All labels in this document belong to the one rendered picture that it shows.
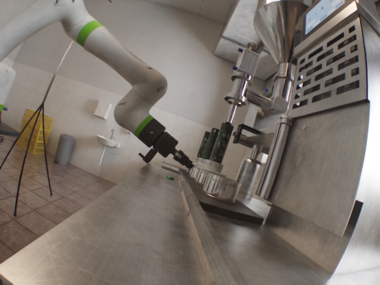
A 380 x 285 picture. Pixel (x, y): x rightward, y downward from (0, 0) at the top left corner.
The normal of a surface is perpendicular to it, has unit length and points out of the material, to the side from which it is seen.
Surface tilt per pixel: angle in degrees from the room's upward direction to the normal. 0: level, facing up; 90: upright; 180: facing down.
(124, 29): 90
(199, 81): 90
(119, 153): 90
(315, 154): 90
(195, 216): 45
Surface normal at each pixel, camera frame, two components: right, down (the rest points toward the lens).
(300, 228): -0.94, -0.34
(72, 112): 0.11, -0.04
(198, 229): -0.42, -0.91
